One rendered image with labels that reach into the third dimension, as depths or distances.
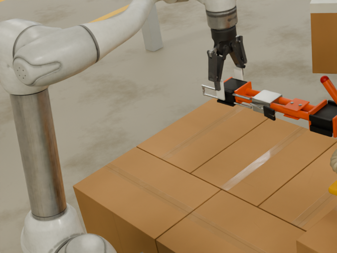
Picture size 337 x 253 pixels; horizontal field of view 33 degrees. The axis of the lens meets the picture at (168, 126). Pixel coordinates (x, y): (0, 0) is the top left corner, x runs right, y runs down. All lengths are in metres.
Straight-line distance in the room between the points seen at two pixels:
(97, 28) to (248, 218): 1.25
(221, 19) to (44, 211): 0.73
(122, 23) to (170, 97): 3.06
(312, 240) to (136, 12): 0.79
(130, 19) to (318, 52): 1.85
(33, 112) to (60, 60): 0.24
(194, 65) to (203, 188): 2.47
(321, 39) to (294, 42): 1.98
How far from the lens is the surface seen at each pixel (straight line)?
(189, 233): 2.37
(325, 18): 3.10
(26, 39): 1.38
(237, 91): 1.78
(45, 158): 1.58
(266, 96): 1.74
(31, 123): 1.53
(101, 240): 1.57
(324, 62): 3.21
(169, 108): 4.33
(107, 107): 4.52
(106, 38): 1.40
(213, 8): 1.68
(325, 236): 1.71
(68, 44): 1.34
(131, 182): 2.70
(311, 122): 1.63
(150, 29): 5.23
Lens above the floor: 2.12
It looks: 31 degrees down
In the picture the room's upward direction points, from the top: 11 degrees counter-clockwise
